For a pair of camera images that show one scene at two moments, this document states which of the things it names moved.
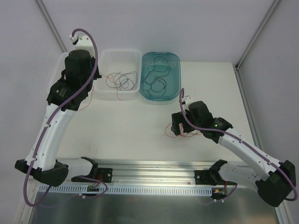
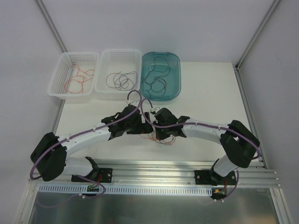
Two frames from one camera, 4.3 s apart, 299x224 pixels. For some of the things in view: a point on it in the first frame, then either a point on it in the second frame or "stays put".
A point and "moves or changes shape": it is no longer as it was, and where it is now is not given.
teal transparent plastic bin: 160,77 stays put
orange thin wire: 180,136 moves or changes shape
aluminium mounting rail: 155,172 stays put
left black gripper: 95,70 → 143,126
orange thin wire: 121,81 moves or changes shape
